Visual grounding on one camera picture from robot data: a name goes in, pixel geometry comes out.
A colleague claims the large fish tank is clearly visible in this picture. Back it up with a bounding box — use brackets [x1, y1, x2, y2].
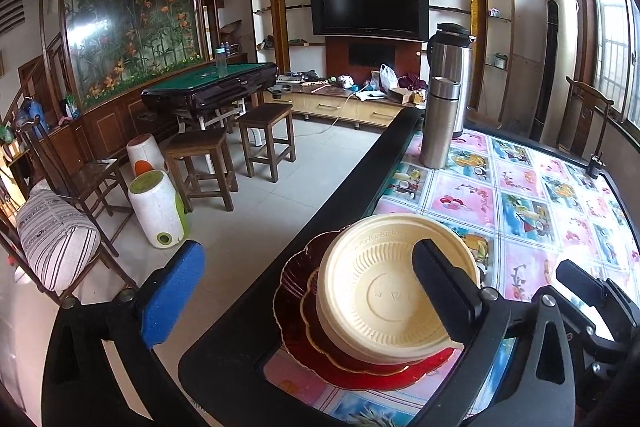
[60, 0, 207, 110]

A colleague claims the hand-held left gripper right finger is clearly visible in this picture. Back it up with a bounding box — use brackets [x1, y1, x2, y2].
[411, 238, 577, 427]

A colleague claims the wall vent grille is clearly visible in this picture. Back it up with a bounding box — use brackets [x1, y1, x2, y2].
[0, 0, 26, 38]

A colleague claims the printed fruit tablecloth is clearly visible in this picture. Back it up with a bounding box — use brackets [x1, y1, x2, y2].
[262, 129, 640, 427]

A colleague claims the white plastic bag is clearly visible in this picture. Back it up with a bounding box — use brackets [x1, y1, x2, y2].
[379, 63, 400, 91]

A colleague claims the striped cushion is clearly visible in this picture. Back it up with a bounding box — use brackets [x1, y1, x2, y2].
[15, 189, 102, 293]

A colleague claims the wooden armchair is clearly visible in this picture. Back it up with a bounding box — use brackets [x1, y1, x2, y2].
[555, 76, 615, 160]

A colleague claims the brown wooden stool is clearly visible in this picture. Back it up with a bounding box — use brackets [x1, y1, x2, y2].
[236, 103, 297, 184]
[161, 127, 240, 212]

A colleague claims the standing air conditioner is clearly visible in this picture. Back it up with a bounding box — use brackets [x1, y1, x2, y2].
[530, 0, 581, 142]

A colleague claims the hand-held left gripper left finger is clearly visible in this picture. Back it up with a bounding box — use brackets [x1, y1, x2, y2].
[41, 239, 211, 427]

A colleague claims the large steel thermos jug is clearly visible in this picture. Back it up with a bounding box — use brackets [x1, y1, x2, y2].
[426, 23, 477, 138]

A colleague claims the barred window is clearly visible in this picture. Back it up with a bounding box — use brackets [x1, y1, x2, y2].
[570, 0, 640, 128]

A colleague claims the low wooden television cabinet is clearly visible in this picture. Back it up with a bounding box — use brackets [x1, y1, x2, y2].
[262, 79, 426, 128]

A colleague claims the black-framed dining table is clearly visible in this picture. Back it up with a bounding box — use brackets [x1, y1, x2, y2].
[177, 107, 640, 427]

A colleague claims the small cream plastic bowl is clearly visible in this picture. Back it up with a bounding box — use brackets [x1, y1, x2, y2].
[316, 213, 481, 364]

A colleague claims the white orange-rimmed container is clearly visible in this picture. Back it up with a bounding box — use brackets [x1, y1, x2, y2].
[126, 133, 171, 180]

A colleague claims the dark wooden chair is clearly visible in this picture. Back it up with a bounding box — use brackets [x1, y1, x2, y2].
[20, 114, 136, 258]

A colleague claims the small black device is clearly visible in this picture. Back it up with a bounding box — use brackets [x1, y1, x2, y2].
[586, 152, 606, 180]

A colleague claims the white green-rimmed container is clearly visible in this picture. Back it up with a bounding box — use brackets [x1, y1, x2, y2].
[127, 170, 190, 249]

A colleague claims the black flat-screen television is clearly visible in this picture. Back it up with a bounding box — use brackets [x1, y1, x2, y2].
[308, 0, 430, 41]

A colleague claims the green-topped mahjong table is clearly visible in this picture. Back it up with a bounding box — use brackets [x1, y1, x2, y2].
[141, 62, 280, 130]

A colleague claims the slim steel thermos flask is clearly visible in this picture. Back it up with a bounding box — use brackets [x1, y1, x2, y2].
[419, 76, 463, 169]

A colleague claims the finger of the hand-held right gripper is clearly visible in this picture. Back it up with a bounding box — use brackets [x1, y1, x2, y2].
[556, 259, 608, 309]

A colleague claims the large red scalloped plate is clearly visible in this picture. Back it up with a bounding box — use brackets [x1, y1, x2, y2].
[272, 231, 458, 392]

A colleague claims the blue bag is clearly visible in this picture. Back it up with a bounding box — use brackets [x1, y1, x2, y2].
[22, 99, 51, 132]

